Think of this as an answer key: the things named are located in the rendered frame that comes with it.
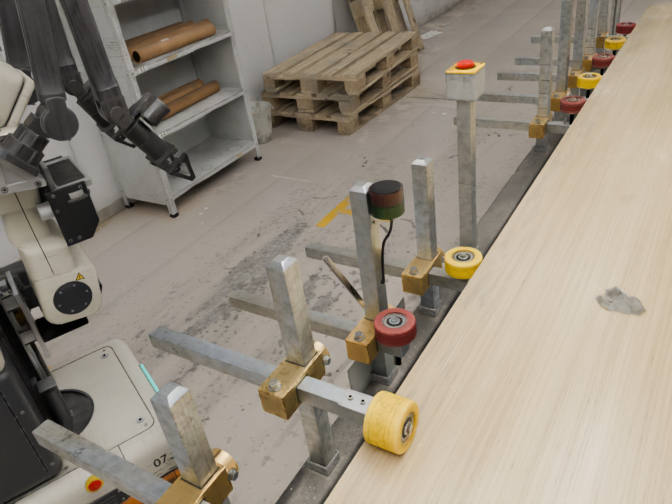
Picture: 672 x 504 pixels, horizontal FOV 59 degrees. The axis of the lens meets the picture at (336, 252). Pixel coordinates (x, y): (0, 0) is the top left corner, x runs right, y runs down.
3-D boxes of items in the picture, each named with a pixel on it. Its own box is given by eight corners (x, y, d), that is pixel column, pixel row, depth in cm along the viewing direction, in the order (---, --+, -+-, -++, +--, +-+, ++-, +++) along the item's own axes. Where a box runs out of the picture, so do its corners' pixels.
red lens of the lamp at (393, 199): (363, 204, 104) (362, 193, 102) (379, 189, 108) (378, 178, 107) (394, 209, 101) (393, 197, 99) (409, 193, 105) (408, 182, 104)
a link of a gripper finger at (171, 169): (194, 165, 163) (169, 143, 157) (205, 171, 158) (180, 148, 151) (178, 184, 162) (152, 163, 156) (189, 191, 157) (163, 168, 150)
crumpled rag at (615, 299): (587, 298, 112) (588, 288, 111) (614, 285, 114) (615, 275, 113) (625, 322, 105) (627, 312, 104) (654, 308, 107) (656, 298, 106)
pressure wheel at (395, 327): (371, 370, 118) (365, 325, 112) (389, 345, 124) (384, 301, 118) (408, 382, 114) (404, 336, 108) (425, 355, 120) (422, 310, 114)
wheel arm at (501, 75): (496, 82, 257) (496, 72, 255) (499, 79, 260) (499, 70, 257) (605, 86, 236) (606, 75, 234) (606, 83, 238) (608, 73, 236)
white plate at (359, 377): (351, 404, 124) (345, 369, 119) (405, 329, 142) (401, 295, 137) (353, 405, 124) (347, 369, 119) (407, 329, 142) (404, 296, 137)
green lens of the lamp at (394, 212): (365, 216, 105) (363, 205, 104) (380, 201, 109) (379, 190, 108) (395, 222, 102) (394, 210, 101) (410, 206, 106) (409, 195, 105)
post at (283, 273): (313, 472, 113) (263, 262, 88) (322, 458, 116) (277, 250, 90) (328, 479, 111) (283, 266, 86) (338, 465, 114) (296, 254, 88)
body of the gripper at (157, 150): (165, 143, 161) (144, 125, 156) (180, 150, 154) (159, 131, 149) (149, 161, 160) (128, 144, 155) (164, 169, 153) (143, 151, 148)
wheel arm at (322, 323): (231, 310, 137) (227, 295, 135) (240, 302, 139) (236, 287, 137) (403, 361, 116) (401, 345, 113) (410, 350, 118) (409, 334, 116)
